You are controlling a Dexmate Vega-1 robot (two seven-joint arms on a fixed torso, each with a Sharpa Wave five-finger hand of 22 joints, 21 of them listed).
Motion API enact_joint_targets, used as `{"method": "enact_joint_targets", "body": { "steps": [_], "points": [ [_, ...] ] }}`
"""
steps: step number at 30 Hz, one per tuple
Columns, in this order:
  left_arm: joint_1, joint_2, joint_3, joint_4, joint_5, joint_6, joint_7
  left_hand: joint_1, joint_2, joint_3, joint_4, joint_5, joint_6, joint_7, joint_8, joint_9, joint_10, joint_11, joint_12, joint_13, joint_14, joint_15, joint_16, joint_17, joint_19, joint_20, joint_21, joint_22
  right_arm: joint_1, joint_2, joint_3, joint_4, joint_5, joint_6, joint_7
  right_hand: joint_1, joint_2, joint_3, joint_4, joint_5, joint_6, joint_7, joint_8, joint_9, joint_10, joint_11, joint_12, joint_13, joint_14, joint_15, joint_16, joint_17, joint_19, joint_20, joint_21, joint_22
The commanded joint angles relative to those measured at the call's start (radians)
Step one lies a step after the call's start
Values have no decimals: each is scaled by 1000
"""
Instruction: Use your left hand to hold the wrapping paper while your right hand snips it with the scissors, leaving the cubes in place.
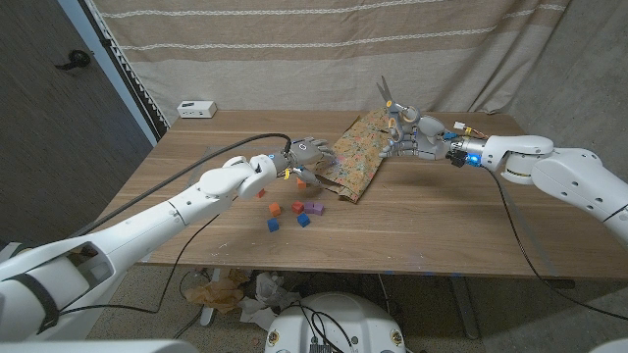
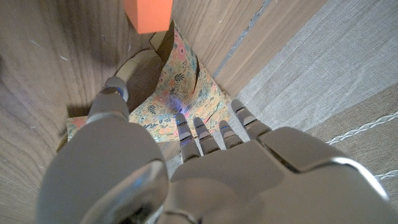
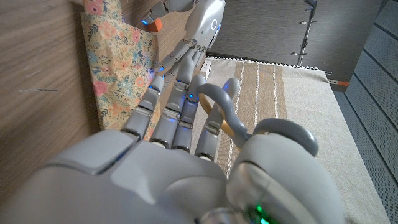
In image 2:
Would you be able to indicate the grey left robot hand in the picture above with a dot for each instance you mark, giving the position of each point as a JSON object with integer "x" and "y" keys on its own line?
{"x": 217, "y": 186}

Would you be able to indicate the floral brown wrapping paper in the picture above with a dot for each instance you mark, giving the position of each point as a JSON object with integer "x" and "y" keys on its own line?
{"x": 174, "y": 93}

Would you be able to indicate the beige striped curtain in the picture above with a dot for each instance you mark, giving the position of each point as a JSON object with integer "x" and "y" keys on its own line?
{"x": 326, "y": 62}

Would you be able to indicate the orange foam cube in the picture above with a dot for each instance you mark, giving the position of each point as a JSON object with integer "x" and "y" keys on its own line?
{"x": 149, "y": 15}

